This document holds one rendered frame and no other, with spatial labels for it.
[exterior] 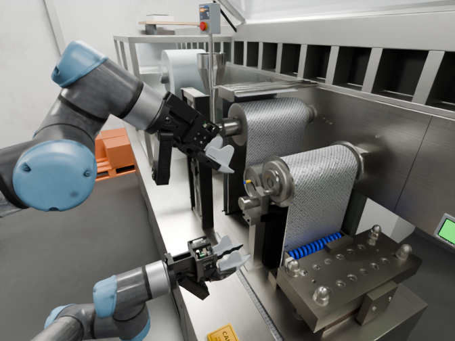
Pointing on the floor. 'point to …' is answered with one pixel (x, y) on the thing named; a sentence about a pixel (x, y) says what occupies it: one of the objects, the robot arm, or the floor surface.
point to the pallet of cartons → (113, 153)
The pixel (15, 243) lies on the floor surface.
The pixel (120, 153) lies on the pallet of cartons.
